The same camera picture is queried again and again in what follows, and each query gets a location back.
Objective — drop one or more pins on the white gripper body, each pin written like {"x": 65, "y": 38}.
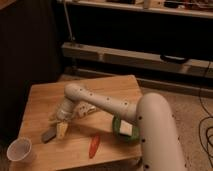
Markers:
{"x": 65, "y": 111}

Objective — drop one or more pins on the yellow cheese wedge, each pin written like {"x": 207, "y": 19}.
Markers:
{"x": 61, "y": 129}

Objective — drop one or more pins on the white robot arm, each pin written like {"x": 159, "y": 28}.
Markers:
{"x": 152, "y": 114}

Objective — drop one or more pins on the dark grey eraser block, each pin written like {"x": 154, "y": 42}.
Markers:
{"x": 48, "y": 135}

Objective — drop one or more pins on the wooden table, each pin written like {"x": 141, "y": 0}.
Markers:
{"x": 73, "y": 150}

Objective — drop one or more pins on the orange carrot toy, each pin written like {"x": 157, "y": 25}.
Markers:
{"x": 95, "y": 141}

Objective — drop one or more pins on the green bowl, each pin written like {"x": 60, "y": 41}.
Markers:
{"x": 116, "y": 126}

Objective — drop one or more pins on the white sponge block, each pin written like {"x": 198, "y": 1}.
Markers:
{"x": 125, "y": 128}

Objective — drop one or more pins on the metal pole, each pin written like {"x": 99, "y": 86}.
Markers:
{"x": 71, "y": 37}

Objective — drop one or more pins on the upper shelf board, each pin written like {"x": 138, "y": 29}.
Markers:
{"x": 141, "y": 8}

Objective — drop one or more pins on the black handle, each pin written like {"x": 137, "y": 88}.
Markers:
{"x": 176, "y": 60}

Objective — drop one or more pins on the grey metal shelf rail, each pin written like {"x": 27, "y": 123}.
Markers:
{"x": 135, "y": 59}

